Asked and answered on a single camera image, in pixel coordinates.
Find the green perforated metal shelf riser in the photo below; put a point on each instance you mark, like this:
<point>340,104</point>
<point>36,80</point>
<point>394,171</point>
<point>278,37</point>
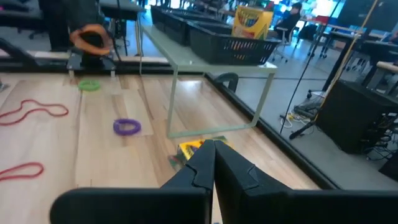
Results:
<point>186,60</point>

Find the person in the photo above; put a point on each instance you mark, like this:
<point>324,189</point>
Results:
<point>287,18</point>

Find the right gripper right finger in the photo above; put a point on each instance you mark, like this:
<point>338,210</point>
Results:
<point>236,177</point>

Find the yellow thin rod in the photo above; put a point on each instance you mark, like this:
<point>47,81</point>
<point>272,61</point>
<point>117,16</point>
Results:
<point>345,62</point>

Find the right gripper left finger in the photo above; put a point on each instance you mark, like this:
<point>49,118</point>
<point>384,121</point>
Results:
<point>192,177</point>

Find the yellow green crayon box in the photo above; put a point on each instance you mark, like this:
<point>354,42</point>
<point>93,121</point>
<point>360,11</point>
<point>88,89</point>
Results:
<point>186,151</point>
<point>252,23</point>

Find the black mesh plastic basket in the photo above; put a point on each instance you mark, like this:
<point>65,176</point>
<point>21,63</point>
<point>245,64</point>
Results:
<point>177,28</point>
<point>230,49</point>
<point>158,15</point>

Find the red rubber band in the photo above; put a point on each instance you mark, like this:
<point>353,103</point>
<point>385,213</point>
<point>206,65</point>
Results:
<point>63,112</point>
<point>39,169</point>

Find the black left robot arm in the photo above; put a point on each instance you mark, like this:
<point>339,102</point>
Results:
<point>92,59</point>

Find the orange rubber band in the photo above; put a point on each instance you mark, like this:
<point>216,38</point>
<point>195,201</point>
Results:
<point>76,42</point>

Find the black stand pole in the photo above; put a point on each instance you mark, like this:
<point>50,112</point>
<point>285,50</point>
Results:
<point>301,130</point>

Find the black computer tower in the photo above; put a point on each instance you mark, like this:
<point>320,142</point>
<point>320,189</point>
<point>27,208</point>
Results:
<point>354,118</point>

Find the white office chair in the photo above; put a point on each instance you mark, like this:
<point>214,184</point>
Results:
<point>281,40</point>

